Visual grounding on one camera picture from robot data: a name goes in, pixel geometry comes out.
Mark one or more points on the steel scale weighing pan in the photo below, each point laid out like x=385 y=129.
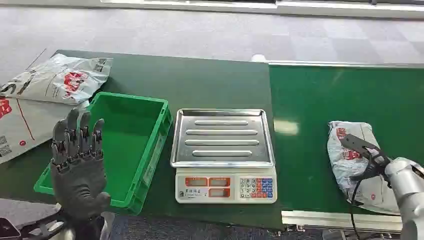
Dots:
x=222 y=137

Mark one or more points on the white electronic scale body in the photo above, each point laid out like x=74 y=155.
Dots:
x=225 y=185

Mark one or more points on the small white printed parcel bag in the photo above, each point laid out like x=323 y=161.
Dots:
x=63 y=79

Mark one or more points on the green plastic crate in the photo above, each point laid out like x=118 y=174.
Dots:
x=132 y=145

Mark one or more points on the large grey flat parcel bag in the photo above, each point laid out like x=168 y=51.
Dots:
x=26 y=126

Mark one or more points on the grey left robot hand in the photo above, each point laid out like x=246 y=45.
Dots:
x=79 y=185

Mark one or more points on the aluminium conveyor frame rail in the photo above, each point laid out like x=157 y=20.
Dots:
x=318 y=220

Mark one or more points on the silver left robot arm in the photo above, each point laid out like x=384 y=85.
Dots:
x=43 y=228

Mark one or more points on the crumpled white parcel bag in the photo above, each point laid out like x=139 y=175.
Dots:
x=348 y=165

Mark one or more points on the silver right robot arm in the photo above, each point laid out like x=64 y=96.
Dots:
x=409 y=192

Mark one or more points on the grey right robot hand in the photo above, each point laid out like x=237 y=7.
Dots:
x=361 y=147

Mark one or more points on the green conveyor belt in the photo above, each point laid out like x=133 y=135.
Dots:
x=318 y=109

